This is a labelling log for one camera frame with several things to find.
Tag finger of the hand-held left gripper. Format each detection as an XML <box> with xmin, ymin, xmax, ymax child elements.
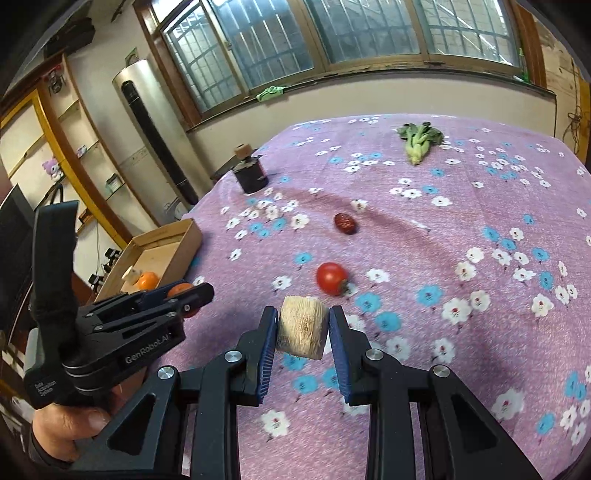
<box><xmin>90</xmin><ymin>282</ymin><xmax>215</xmax><ymax>344</ymax></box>
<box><xmin>76</xmin><ymin>285</ymin><xmax>183</xmax><ymax>325</ymax></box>

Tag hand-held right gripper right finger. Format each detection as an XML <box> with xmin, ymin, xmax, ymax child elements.
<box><xmin>327</xmin><ymin>305</ymin><xmax>543</xmax><ymax>480</ymax></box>

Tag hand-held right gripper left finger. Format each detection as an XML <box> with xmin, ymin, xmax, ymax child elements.
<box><xmin>76</xmin><ymin>305</ymin><xmax>280</xmax><ymax>480</ymax></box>

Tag shallow cardboard box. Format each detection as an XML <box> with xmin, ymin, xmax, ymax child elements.
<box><xmin>95</xmin><ymin>218</ymin><xmax>203</xmax><ymax>305</ymax></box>

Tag person's left hand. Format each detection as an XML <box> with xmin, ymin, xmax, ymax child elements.
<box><xmin>31</xmin><ymin>383</ymin><xmax>123</xmax><ymax>464</ymax></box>

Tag red tomato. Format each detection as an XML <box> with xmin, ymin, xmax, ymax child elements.
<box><xmin>316</xmin><ymin>262</ymin><xmax>349</xmax><ymax>296</ymax></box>

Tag black jar with wooden knob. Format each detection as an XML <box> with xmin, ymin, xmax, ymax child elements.
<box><xmin>231</xmin><ymin>144</ymin><xmax>270</xmax><ymax>193</ymax></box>

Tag purple plush toy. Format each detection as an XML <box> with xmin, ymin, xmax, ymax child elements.
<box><xmin>42</xmin><ymin>157</ymin><xmax>65</xmax><ymax>182</ymax></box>

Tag standing air conditioner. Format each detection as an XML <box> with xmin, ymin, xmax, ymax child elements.
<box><xmin>112</xmin><ymin>58</ymin><xmax>200</xmax><ymax>206</ymax></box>

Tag green bok choy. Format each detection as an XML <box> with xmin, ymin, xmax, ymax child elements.
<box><xmin>397</xmin><ymin>122</ymin><xmax>445</xmax><ymax>165</ymax></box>

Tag dark box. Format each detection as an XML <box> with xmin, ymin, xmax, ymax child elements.
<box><xmin>46</xmin><ymin>14</ymin><xmax>95</xmax><ymax>51</ymax></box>

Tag barred window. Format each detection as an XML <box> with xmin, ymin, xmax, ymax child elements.
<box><xmin>134</xmin><ymin>0</ymin><xmax>550</xmax><ymax>134</ymax></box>

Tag green bottle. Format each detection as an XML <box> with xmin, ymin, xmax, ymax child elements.
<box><xmin>515</xmin><ymin>46</ymin><xmax>532</xmax><ymax>84</ymax></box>

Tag wooden wall shelf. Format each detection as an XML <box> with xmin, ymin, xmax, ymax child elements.
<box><xmin>0</xmin><ymin>55</ymin><xmax>153</xmax><ymax>259</ymax></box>

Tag hanging cord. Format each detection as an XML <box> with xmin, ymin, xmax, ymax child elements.
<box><xmin>563</xmin><ymin>60</ymin><xmax>589</xmax><ymax>158</ymax></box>

